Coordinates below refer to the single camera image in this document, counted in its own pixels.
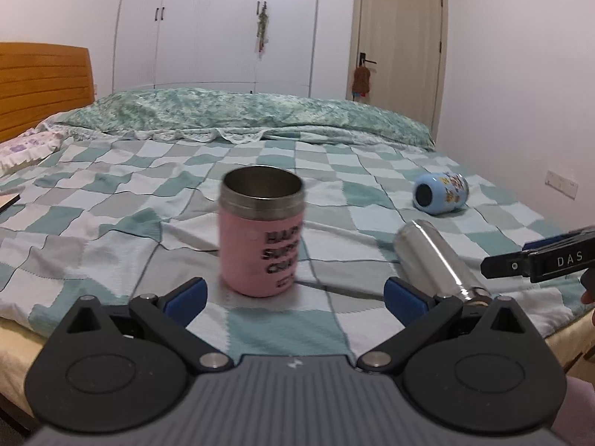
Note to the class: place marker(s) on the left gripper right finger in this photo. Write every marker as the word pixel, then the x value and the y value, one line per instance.
pixel 426 320

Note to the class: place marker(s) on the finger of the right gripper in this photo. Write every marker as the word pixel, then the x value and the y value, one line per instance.
pixel 506 265
pixel 555 239

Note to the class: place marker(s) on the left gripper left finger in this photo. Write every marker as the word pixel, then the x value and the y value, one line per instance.
pixel 164 320

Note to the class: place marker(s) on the silver steel cup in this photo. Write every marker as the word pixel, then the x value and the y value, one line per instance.
pixel 432 265

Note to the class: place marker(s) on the blue cartoon sticker cup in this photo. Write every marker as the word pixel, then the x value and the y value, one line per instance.
pixel 439 193

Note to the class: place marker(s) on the pink steel cup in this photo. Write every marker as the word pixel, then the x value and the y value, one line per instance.
pixel 260 221

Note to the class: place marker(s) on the checkered green white blanket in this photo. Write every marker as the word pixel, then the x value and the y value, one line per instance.
pixel 115 218

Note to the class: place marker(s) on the yellow bed sheet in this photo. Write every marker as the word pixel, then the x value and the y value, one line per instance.
pixel 19 347

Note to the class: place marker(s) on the green floral duvet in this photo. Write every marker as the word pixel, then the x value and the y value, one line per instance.
pixel 203 116

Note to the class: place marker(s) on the purple floral pillow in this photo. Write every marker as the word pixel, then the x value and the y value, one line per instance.
pixel 28 148

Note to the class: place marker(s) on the beige wooden door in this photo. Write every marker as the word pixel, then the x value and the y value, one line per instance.
pixel 408 41

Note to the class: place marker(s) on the wooden headboard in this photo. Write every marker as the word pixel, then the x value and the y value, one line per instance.
pixel 39 80

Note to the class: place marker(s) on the white wardrobe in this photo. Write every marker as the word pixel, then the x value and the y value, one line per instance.
pixel 211 44

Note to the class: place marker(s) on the hanging dried herb bundle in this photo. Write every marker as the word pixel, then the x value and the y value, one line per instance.
pixel 262 27

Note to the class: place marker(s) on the white wall switch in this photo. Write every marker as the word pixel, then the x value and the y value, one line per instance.
pixel 566 186

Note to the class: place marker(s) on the brown plush toy on handle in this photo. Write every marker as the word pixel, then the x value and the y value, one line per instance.
pixel 361 82

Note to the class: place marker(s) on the black door handle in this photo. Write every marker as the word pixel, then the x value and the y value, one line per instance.
pixel 363 60

